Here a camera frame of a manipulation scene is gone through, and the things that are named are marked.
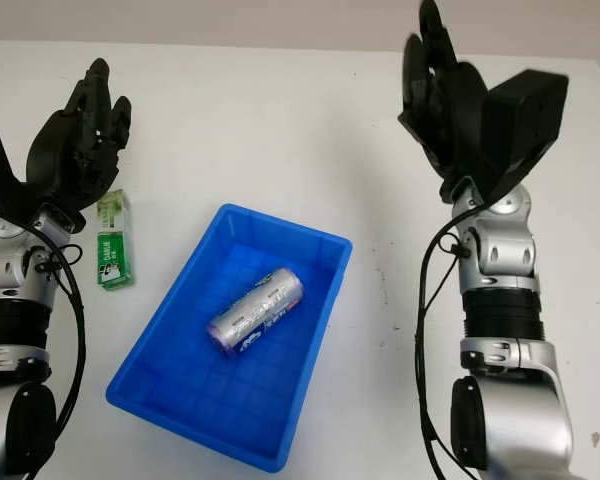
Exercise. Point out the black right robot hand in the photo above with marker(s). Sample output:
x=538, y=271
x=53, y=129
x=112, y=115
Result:
x=452, y=110

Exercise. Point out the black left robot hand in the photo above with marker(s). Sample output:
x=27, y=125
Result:
x=62, y=150

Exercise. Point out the green white carton box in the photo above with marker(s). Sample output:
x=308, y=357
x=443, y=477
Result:
x=112, y=250

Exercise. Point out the silver purple can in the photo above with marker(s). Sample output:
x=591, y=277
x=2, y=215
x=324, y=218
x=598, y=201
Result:
x=257, y=312

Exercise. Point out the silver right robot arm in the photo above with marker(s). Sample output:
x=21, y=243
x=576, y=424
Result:
x=505, y=310

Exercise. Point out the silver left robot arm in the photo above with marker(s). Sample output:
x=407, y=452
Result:
x=10, y=280

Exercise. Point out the blue plastic tray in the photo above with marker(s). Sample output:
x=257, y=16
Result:
x=180, y=370

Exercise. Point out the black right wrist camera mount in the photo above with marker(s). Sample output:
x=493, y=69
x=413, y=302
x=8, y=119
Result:
x=520, y=115

